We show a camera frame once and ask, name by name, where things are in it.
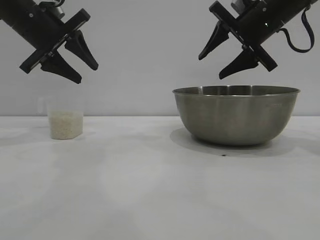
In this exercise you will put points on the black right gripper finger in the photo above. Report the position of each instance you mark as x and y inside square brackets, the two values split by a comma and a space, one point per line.
[240, 63]
[212, 42]

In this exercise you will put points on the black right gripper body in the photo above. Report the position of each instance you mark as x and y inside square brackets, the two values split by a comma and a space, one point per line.
[262, 22]

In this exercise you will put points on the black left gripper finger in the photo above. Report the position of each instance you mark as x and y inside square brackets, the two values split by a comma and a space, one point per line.
[62, 68]
[82, 50]

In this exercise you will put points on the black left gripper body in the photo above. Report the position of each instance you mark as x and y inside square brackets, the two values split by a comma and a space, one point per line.
[32, 27]

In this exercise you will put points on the clear plastic measuring cup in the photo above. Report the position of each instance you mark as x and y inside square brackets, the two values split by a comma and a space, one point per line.
[65, 105]

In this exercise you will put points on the white uncooked rice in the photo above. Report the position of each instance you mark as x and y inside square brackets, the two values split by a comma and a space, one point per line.
[65, 125]

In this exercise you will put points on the stainless steel mixing bowl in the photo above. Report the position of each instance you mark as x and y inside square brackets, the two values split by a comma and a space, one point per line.
[235, 120]

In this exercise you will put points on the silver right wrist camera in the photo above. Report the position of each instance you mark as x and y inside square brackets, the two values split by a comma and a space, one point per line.
[237, 3]

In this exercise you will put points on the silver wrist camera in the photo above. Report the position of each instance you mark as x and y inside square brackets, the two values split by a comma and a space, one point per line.
[237, 3]
[59, 10]

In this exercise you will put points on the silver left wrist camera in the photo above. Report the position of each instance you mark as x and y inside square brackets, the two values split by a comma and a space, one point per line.
[59, 10]

